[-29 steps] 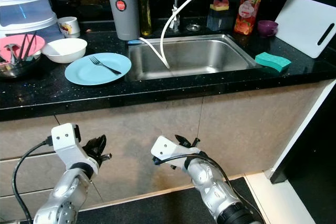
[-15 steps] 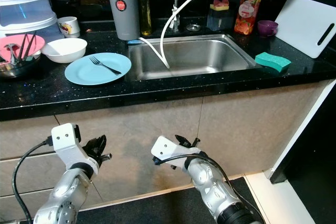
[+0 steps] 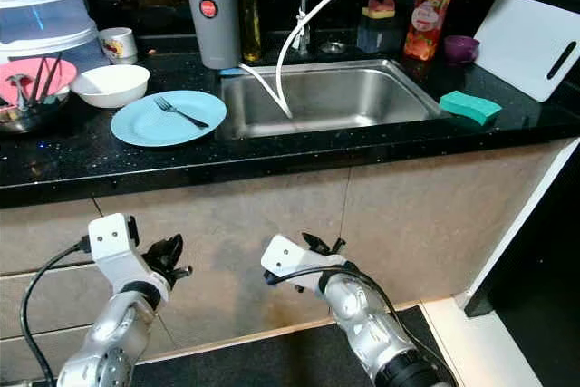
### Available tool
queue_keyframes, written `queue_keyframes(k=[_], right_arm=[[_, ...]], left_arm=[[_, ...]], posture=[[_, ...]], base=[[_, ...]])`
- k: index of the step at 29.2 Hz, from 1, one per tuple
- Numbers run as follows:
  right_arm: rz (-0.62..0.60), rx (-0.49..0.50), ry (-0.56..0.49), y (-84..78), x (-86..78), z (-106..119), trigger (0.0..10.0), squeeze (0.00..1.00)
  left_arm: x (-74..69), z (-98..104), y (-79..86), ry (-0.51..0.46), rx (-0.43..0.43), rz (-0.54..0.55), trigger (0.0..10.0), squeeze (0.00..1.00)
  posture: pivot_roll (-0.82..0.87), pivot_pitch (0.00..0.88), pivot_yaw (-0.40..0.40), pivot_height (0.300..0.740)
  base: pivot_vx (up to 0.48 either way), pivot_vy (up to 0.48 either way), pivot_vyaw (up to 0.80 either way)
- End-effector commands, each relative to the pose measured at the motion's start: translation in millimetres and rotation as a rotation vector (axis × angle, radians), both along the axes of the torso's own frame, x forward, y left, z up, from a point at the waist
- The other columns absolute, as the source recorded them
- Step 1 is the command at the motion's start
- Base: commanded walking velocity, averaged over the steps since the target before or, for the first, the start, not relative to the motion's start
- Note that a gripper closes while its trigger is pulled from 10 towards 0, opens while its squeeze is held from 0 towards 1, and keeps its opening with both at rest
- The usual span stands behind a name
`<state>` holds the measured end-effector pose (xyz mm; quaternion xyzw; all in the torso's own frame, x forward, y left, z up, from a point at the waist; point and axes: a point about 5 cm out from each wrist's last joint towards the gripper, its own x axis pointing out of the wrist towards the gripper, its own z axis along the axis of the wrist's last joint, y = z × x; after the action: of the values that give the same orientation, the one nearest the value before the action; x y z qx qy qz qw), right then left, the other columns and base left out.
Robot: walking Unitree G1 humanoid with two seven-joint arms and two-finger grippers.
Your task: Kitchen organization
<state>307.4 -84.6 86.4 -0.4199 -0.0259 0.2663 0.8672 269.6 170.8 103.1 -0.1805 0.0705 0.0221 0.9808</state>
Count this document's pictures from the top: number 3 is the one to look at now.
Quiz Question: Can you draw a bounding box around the blue plate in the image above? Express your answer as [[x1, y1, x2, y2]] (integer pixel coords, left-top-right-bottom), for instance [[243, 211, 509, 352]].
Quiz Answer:
[[111, 90, 227, 148]]

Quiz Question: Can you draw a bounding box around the metal fork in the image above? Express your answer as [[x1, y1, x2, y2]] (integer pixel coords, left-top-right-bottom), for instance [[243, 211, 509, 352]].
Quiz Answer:
[[152, 95, 211, 130]]

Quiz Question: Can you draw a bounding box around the black chopstick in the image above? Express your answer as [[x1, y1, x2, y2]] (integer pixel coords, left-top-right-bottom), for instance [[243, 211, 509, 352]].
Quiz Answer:
[[40, 53, 55, 105], [53, 53, 66, 101], [47, 53, 63, 103], [32, 55, 46, 105]]

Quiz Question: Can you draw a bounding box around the metal spoon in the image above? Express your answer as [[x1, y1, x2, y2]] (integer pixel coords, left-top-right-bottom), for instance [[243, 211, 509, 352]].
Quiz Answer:
[[9, 73, 37, 111]]

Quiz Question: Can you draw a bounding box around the dark floor mat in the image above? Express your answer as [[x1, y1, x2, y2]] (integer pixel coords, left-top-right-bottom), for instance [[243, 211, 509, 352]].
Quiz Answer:
[[163, 305, 459, 387]]

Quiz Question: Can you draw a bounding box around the stainless steel sink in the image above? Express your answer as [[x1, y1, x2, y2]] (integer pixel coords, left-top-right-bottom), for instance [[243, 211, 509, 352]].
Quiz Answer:
[[217, 59, 454, 140]]

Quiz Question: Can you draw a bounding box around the white bowl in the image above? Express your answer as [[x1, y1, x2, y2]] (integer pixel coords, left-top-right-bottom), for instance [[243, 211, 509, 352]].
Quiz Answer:
[[70, 64, 150, 109]]

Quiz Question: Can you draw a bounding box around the green sponge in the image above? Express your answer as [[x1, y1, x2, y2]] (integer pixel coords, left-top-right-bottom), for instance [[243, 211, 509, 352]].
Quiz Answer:
[[439, 90, 504, 126]]

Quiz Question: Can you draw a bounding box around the white printed mug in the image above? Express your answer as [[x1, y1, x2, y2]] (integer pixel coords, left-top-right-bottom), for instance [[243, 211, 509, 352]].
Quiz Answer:
[[99, 27, 139, 64]]

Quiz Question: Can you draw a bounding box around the grey water filter canister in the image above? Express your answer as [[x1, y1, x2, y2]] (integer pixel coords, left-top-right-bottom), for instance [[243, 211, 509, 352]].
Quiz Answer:
[[182, 0, 276, 71]]

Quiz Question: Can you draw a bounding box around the black sponge holder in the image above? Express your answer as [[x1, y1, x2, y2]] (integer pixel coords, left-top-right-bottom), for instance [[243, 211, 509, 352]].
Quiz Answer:
[[356, 14, 401, 54]]

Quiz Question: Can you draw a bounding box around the yellow oil bottle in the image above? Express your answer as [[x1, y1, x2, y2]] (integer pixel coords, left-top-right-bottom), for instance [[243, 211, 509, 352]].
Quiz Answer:
[[234, 0, 262, 63]]

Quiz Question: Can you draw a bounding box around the pink plate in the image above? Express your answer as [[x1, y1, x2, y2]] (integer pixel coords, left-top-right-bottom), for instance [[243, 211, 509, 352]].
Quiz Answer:
[[0, 55, 76, 107]]

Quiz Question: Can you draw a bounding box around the purple cup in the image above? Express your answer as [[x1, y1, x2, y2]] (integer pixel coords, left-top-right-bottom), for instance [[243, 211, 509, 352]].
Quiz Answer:
[[444, 35, 480, 65]]

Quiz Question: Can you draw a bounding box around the red dish soap bottle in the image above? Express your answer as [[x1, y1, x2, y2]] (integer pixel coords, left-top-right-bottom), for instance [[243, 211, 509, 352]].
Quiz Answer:
[[403, 0, 454, 62]]

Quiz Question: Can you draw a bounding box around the red and yellow sponge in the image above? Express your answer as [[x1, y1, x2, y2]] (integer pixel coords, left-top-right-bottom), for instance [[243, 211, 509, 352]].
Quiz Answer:
[[362, 0, 397, 20]]

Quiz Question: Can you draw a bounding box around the white cutting board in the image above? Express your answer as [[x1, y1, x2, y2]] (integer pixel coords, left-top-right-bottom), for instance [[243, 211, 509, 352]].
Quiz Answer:
[[473, 0, 580, 102]]

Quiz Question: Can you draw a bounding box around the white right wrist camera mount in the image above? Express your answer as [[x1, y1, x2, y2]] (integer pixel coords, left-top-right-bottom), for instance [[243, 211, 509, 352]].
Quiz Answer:
[[261, 235, 345, 290]]

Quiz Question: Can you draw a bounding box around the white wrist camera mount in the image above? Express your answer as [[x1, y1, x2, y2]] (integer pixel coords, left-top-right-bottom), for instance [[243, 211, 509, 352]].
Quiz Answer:
[[88, 213, 171, 306], [261, 235, 345, 290]]

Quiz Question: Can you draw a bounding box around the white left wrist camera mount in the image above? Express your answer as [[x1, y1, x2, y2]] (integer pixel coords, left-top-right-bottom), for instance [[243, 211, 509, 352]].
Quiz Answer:
[[88, 213, 171, 306]]

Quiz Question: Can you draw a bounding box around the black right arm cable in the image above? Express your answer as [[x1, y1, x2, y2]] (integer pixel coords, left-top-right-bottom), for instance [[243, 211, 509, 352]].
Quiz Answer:
[[263, 263, 418, 343]]

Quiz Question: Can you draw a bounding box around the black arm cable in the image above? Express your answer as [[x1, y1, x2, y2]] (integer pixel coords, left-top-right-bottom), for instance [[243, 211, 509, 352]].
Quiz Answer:
[[263, 263, 418, 343], [21, 235, 93, 387]]

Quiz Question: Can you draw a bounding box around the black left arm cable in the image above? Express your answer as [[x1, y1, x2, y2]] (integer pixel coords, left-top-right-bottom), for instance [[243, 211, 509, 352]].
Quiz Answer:
[[21, 235, 93, 387]]

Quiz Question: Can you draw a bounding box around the white strap tie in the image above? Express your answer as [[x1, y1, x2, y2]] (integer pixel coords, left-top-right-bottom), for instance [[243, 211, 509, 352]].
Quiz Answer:
[[292, 11, 309, 48]]

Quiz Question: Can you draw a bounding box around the white flexible hose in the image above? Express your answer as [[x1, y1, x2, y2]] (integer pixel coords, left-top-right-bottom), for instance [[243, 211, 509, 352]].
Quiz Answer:
[[238, 0, 359, 119]]

